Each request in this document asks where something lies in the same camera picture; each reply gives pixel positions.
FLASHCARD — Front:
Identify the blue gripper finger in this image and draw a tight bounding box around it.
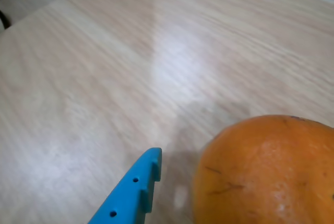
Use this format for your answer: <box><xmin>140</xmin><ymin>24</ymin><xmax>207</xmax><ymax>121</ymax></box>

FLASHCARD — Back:
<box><xmin>87</xmin><ymin>147</ymin><xmax>163</xmax><ymax>224</ymax></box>

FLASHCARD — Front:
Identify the small reddish smooth orange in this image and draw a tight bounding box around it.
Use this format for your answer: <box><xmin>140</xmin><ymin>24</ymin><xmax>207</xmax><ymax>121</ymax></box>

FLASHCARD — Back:
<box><xmin>192</xmin><ymin>114</ymin><xmax>334</xmax><ymax>224</ymax></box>

